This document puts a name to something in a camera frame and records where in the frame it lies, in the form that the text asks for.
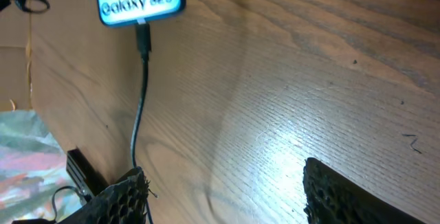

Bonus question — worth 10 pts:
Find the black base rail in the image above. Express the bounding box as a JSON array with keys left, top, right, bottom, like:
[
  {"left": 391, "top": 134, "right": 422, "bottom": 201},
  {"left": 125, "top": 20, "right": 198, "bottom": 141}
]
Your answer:
[{"left": 66, "top": 148, "right": 109, "bottom": 202}]

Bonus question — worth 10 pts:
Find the black USB charging cable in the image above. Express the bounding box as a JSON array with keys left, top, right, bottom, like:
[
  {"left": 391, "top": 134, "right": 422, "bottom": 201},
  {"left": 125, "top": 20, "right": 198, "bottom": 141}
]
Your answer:
[{"left": 129, "top": 21, "right": 155, "bottom": 224}]

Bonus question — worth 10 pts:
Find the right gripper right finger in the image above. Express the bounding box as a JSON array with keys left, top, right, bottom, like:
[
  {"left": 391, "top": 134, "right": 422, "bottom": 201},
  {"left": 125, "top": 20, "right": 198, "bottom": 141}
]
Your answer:
[{"left": 303, "top": 157, "right": 423, "bottom": 224}]

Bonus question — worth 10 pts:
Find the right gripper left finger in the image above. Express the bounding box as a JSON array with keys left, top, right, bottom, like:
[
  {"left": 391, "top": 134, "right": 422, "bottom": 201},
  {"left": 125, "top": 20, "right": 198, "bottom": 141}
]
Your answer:
[{"left": 60, "top": 167, "right": 149, "bottom": 224}]

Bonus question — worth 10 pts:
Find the colourful painted backdrop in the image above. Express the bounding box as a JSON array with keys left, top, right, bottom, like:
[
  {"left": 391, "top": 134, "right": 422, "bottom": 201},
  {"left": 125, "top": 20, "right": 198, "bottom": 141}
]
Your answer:
[{"left": 1, "top": 111, "right": 81, "bottom": 223}]

